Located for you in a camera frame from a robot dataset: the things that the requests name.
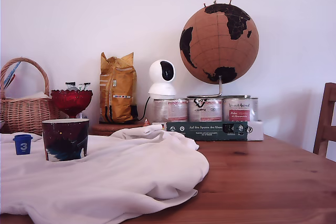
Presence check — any blue pen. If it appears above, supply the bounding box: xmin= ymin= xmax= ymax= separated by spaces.
xmin=2 ymin=61 xmax=22 ymax=89

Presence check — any tin can with black logo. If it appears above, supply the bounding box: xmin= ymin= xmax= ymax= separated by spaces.
xmin=187 ymin=97 xmax=224 ymax=123

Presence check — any metal globe stand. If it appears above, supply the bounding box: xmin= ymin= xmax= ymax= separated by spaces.
xmin=186 ymin=75 xmax=250 ymax=99

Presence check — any blue coffee capsule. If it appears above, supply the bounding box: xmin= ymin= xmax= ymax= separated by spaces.
xmin=13 ymin=134 xmax=34 ymax=156

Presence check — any black camera cable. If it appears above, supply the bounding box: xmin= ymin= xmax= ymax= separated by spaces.
xmin=138 ymin=95 xmax=151 ymax=122

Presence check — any wicker basket with handle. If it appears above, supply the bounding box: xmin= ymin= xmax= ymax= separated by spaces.
xmin=0 ymin=57 xmax=60 ymax=134

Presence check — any red pen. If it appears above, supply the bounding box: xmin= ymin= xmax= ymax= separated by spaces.
xmin=3 ymin=73 xmax=17 ymax=90

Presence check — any cork globe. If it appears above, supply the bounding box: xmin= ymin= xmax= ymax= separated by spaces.
xmin=179 ymin=3 xmax=260 ymax=85

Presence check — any red-labelled tin can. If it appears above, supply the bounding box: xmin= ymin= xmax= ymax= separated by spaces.
xmin=153 ymin=98 xmax=189 ymax=123

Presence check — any dark red coffee cup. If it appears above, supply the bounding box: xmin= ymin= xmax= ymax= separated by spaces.
xmin=41 ymin=118 xmax=90 ymax=162

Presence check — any red glass bowl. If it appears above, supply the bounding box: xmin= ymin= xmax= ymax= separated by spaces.
xmin=50 ymin=89 xmax=93 ymax=119

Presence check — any wooden chair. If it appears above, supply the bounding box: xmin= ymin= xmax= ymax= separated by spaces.
xmin=312 ymin=82 xmax=336 ymax=161

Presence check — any green and white cardboard tray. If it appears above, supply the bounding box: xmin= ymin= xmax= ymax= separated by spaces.
xmin=152 ymin=120 xmax=264 ymax=142

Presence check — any yellow coffee bag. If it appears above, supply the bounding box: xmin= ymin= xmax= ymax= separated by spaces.
xmin=99 ymin=51 xmax=138 ymax=124

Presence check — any white cloth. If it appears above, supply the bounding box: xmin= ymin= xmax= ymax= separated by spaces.
xmin=0 ymin=125 xmax=210 ymax=224

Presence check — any tin can with script label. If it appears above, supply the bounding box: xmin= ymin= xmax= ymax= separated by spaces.
xmin=222 ymin=97 xmax=259 ymax=122

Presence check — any white dome security camera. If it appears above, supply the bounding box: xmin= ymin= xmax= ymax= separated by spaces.
xmin=148 ymin=59 xmax=177 ymax=97

